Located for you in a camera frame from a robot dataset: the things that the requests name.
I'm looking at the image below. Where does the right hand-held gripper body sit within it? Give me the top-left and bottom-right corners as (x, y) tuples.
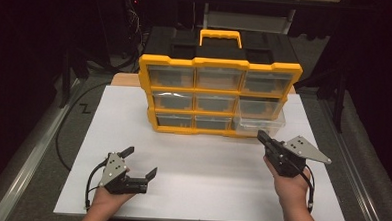
(263, 134), (334, 180)

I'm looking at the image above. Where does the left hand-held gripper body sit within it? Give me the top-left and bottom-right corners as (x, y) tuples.
(96, 150), (150, 196)

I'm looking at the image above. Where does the clear plastic drawer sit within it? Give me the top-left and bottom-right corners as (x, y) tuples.
(232, 97), (288, 139)

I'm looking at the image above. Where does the yellow and black organizer cabinet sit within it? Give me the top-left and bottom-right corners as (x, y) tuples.
(135, 26), (305, 141)

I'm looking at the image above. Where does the person's left hand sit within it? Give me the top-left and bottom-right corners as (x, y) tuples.
(90, 185), (137, 216)

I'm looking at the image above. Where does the person's right hand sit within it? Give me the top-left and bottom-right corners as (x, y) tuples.
(261, 156), (313, 209)

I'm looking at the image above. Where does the black metal stand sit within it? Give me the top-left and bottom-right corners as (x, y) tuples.
(58, 47), (92, 111)
(315, 61), (350, 134)

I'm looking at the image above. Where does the set of clear drawers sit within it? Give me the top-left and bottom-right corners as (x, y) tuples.
(143, 63), (294, 134)

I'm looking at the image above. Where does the left hand-held gripper black cable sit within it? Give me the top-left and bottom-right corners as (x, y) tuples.
(84, 160), (112, 213)

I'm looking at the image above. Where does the hand-held gripper black cable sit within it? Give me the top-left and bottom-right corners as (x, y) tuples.
(299, 164), (317, 214)
(84, 160), (112, 213)

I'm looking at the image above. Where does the right hand-held gripper black cable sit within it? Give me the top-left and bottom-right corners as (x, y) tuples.
(299, 164), (317, 214)

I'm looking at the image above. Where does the aluminium floor rail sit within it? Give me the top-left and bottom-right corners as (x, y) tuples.
(312, 98), (392, 221)
(0, 75), (83, 221)

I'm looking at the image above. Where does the long black floor cable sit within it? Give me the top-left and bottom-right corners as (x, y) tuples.
(53, 78), (111, 174)

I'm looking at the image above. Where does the bundle of thin wires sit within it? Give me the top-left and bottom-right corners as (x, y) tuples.
(121, 0), (147, 60)

